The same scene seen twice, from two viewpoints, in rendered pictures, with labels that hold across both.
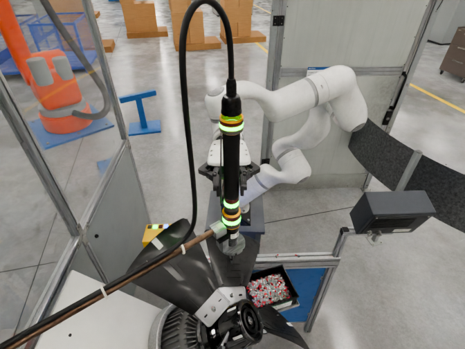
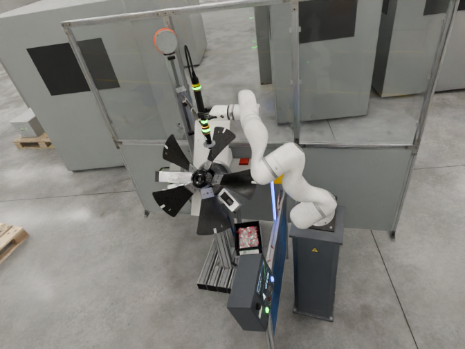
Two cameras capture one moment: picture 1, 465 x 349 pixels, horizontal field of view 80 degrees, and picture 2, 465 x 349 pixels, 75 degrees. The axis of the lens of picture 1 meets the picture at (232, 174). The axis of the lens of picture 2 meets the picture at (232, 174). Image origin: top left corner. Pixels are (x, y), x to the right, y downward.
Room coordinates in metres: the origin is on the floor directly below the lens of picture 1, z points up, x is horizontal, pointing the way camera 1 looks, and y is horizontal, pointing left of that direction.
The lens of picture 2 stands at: (1.13, -1.37, 2.38)
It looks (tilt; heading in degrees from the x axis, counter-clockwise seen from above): 38 degrees down; 113
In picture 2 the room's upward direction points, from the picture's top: 10 degrees counter-clockwise
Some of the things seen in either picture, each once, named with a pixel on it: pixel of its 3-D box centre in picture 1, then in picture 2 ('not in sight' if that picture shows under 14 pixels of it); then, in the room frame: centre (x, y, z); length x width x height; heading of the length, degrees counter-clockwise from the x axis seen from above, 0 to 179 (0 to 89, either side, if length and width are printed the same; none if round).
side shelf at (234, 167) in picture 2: not in sight; (229, 167); (0.32, 0.55, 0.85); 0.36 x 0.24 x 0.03; 2
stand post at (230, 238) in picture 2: not in sight; (225, 208); (0.30, 0.33, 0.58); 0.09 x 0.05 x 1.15; 2
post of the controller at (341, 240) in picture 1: (340, 242); not in sight; (0.83, -0.51, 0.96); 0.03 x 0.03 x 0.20; 2
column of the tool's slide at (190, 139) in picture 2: not in sight; (196, 158); (0.02, 0.58, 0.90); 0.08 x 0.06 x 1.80; 37
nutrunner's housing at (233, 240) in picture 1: (231, 185); (202, 113); (0.45, 0.00, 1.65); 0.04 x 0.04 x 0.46
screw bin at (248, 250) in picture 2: (268, 290); (248, 237); (0.65, -0.16, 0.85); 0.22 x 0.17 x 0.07; 108
